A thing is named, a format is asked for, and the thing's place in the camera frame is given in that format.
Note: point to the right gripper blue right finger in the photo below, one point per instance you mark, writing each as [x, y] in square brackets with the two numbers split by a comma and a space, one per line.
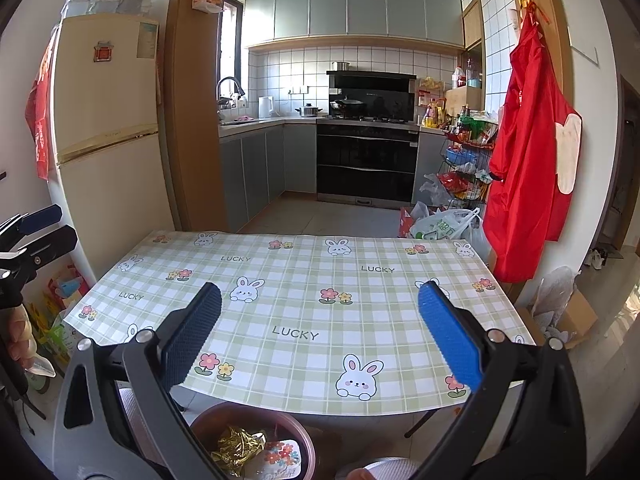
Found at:
[455, 332]

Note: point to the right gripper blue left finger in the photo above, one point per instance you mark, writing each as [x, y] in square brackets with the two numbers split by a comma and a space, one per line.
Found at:
[184, 332]

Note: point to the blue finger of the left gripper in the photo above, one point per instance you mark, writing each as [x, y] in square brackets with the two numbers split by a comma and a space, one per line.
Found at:
[14, 229]
[21, 266]

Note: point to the gold foil wrapper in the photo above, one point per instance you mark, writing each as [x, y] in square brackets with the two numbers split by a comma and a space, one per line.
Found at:
[235, 447]

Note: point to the brown round trash bin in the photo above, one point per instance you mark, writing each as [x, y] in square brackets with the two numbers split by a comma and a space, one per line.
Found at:
[278, 426]

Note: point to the grey lower kitchen cabinets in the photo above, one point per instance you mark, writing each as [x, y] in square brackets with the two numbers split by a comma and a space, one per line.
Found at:
[262, 161]

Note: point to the black kitchen faucet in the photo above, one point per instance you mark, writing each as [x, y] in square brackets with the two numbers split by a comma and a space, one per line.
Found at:
[229, 93]

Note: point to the frosted upper kitchen cabinets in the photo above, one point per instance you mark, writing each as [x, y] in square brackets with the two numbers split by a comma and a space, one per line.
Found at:
[437, 21]

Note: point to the person's left hand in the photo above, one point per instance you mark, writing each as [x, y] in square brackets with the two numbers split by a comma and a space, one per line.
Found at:
[16, 332]

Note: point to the person's right hand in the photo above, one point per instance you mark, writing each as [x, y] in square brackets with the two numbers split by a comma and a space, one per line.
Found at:
[363, 474]

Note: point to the beige two-door refrigerator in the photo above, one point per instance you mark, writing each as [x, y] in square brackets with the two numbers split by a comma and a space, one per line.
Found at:
[106, 171]

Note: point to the white plastic shopping bag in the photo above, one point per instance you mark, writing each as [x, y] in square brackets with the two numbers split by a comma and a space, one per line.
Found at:
[448, 224]

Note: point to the red bag on refrigerator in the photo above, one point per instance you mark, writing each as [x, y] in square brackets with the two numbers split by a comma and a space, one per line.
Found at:
[37, 112]

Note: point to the cardboard box on floor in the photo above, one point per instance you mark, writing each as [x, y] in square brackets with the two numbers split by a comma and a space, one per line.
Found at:
[576, 322]

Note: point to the green plaid bunny tablecloth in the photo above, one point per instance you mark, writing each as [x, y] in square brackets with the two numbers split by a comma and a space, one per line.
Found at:
[309, 324]

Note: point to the person's knee grey trousers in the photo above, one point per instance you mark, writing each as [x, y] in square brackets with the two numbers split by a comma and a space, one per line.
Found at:
[389, 468]

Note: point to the floral wrapper in bin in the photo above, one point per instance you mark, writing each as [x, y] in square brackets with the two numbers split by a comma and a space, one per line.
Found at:
[279, 460]

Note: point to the red hanging apron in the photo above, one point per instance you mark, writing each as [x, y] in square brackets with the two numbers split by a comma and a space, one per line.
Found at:
[534, 163]

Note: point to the black oven range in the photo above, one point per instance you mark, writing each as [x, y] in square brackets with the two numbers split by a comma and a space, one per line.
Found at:
[366, 162]

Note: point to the black range hood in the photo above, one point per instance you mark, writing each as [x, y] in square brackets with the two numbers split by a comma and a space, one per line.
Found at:
[389, 97]

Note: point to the black wok on stove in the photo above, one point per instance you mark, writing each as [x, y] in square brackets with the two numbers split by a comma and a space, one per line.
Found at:
[347, 107]

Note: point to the white electric kettle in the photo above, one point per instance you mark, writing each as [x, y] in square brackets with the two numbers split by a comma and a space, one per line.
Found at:
[265, 107]

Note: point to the steel cooking pot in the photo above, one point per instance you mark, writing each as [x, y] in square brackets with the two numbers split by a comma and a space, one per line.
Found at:
[308, 110]

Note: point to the wire snack storage rack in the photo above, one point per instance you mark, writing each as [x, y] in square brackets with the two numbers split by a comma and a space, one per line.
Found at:
[470, 140]

